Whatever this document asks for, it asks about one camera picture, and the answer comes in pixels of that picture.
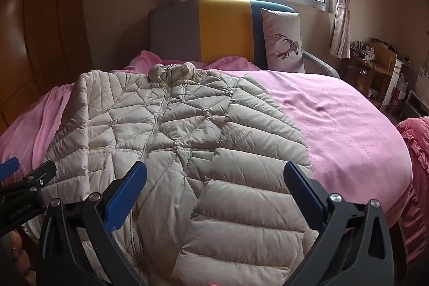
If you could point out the grey bed rail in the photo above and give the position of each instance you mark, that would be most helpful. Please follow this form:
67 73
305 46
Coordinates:
320 64

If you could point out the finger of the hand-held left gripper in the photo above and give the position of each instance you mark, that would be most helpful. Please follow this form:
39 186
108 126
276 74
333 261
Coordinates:
9 166
39 175

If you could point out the cluttered wooden desk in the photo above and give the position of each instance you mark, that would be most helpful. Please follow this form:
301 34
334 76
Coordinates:
372 71

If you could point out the white deer print pillow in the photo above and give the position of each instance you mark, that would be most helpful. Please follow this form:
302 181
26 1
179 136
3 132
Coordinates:
283 39

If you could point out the brown wooden wardrobe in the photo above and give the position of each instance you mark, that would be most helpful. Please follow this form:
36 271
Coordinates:
43 31

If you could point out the person's left hand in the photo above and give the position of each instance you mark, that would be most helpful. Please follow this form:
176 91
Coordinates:
20 256

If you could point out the grey yellow blue headboard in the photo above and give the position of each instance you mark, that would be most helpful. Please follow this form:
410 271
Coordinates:
221 34

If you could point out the pink bed blanket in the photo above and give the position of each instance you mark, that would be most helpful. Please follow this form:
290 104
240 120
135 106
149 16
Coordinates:
335 132

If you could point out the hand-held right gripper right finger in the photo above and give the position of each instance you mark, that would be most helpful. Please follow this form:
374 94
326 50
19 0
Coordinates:
305 193

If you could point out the beige quilted down jacket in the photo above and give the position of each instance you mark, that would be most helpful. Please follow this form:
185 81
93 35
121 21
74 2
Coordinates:
187 125

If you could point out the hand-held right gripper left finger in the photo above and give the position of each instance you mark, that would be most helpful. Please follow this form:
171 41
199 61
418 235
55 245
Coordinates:
124 193

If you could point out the pink ruffled cloth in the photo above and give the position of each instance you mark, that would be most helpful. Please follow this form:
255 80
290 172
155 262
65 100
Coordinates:
415 172

